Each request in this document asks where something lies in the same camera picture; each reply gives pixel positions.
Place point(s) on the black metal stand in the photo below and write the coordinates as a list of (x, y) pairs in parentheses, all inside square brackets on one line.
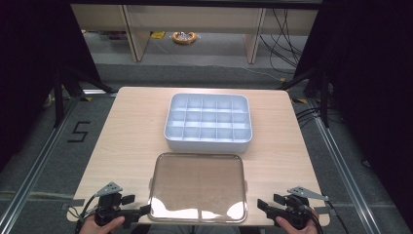
[(59, 100), (324, 97)]

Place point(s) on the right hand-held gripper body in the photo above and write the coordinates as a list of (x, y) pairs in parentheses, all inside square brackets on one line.
[(297, 208)]

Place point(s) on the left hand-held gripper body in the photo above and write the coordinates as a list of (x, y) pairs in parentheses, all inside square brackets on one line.
[(108, 203)]

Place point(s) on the person's grey trousers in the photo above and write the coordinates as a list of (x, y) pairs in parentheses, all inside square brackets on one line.
[(198, 230)]

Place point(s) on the person's left hand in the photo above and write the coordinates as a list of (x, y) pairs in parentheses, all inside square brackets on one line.
[(100, 227)]

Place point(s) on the dark curtain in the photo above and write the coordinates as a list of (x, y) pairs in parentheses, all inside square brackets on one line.
[(373, 81), (29, 65)]

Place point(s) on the yellow flat item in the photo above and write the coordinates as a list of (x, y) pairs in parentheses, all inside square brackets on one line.
[(158, 35)]

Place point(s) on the person's right hand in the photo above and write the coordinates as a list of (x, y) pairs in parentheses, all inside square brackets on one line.
[(293, 228)]

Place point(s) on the aluminium floor rail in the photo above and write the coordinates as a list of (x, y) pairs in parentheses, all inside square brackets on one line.
[(32, 177), (341, 172)]

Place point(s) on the clear plastic lid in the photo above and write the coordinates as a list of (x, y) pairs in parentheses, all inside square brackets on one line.
[(198, 187)]

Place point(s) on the white compartment storage box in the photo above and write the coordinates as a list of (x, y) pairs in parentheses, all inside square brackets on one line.
[(208, 122)]

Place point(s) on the orange tape roll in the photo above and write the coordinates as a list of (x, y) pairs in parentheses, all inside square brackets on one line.
[(184, 37)]

